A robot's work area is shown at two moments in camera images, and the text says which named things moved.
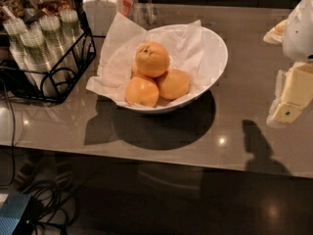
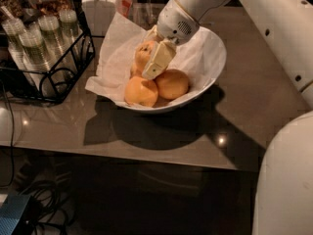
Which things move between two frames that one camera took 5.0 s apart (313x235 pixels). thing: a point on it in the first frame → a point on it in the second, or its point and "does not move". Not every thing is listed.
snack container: [47, 1] does not move
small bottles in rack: [56, 49] does not move
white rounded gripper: [299, 33] → [176, 24]
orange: [141, 90] does not move
